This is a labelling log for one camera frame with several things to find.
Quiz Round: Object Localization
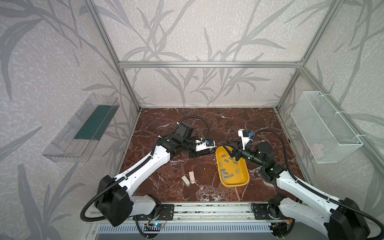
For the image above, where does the black metal stapler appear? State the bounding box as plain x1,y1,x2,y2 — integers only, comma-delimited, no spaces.
189,148,216,159

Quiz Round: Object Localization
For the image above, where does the beige mini stapler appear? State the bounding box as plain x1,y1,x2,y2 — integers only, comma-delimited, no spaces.
182,176,191,187

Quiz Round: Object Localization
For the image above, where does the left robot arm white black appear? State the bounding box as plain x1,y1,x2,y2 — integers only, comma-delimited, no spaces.
80,117,216,227

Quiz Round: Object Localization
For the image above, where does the yellow plastic tray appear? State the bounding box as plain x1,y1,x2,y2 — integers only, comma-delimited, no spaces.
215,147,250,188

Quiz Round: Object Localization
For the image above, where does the circuit board right base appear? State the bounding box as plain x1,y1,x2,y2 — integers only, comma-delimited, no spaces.
270,219,295,239

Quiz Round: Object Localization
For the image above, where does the green circuit board left base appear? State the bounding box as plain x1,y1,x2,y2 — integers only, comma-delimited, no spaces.
144,222,166,232

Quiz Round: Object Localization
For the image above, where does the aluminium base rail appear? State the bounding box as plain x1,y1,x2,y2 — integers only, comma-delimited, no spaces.
86,201,319,224

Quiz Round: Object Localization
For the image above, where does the white wire mesh basket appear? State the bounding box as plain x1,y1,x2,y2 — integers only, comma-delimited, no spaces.
291,91,364,164

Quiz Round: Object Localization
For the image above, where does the aluminium frame back crossbar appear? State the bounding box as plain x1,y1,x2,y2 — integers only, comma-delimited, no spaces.
119,61,302,69

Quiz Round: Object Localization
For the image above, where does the clear plastic wall bin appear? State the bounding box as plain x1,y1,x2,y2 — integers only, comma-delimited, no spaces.
43,94,120,163

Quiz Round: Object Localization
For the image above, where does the aluminium frame corner post left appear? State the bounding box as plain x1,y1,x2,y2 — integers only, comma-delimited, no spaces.
85,0,141,112

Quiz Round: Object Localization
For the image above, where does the aluminium frame corner post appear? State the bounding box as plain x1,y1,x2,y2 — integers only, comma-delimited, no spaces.
85,0,141,112
275,0,344,111

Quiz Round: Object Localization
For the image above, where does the aluminium frame corner post right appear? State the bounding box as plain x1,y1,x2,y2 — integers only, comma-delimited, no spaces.
275,0,344,111

